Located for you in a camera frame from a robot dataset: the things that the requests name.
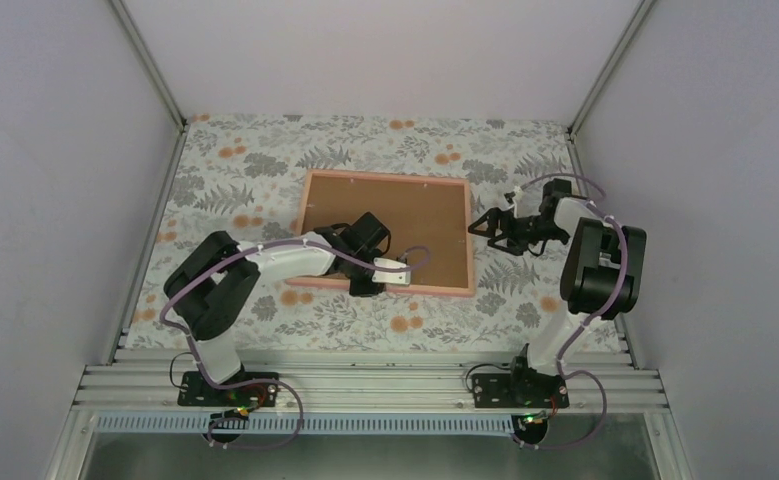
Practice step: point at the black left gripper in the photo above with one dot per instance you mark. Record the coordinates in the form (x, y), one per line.
(356, 289)

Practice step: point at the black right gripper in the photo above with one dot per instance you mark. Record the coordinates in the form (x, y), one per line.
(495, 215)

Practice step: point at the pink wooden picture frame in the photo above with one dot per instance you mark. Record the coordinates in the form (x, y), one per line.
(429, 290)

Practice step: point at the brown cardboard backing board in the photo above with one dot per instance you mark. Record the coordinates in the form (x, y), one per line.
(402, 225)

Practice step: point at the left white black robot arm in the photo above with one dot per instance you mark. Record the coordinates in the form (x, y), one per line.
(212, 285)

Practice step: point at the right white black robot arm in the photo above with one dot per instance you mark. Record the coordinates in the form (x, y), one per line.
(601, 277)

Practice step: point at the floral patterned table mat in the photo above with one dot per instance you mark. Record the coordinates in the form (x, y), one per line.
(245, 174)

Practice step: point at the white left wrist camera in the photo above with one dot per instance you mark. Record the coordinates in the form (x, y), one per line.
(391, 272)

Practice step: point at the aluminium mounting rail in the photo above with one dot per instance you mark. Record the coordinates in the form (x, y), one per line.
(364, 382)

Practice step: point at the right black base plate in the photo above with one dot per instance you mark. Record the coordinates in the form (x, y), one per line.
(534, 391)

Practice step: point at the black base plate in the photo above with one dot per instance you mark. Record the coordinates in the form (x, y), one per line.
(534, 391)
(197, 392)

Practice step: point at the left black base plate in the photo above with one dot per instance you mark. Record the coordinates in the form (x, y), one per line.
(197, 392)

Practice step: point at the grey slotted cable duct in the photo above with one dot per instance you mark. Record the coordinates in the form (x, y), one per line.
(310, 424)

